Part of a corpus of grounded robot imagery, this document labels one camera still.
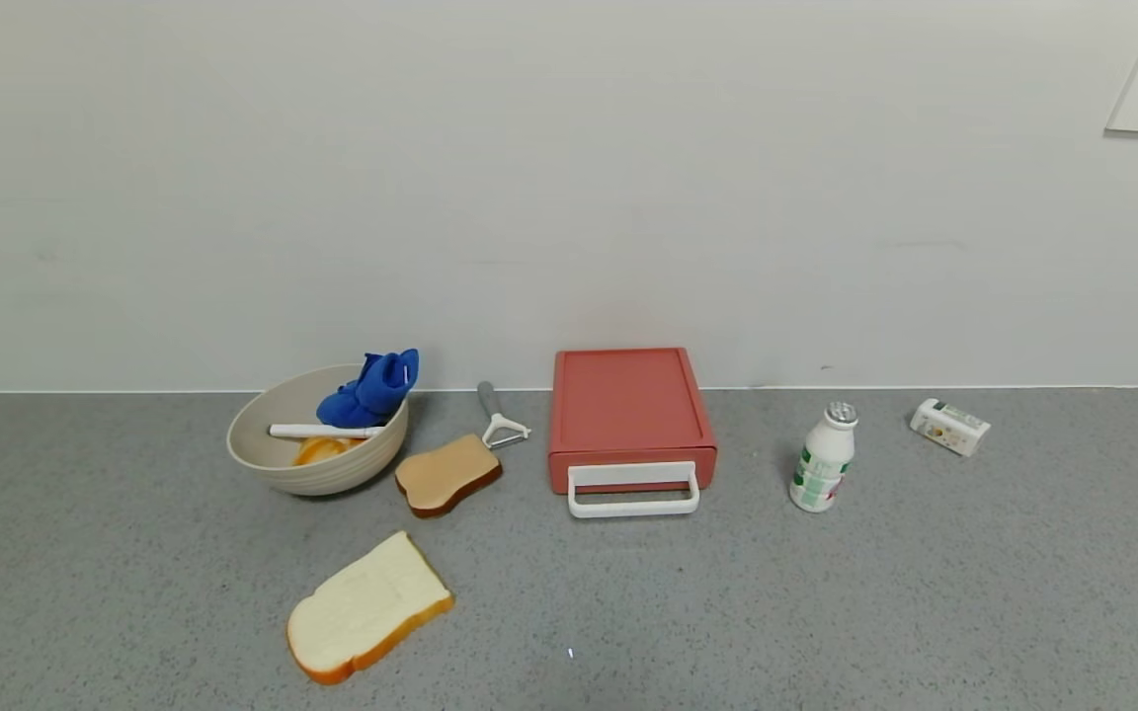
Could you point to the red drawer cabinet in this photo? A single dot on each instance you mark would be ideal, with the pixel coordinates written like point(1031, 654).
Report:
point(628, 400)

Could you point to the brown toast slice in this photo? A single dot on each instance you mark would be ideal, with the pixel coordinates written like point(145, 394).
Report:
point(446, 474)

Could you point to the blue cloth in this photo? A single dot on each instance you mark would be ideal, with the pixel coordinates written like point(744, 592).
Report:
point(371, 390)

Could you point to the white stick utensil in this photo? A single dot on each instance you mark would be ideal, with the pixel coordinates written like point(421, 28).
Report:
point(322, 431)

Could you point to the orange food piece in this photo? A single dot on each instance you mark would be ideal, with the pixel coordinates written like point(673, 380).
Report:
point(322, 451)

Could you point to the beige bowl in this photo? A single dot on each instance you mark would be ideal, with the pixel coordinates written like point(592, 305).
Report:
point(332, 474)

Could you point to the white milk bottle green label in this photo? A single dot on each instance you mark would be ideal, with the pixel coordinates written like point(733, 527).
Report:
point(822, 464)

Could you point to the white bread slice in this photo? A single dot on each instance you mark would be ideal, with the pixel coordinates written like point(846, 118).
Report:
point(366, 612)

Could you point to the small white drink carton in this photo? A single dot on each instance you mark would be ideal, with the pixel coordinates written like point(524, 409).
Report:
point(950, 427)

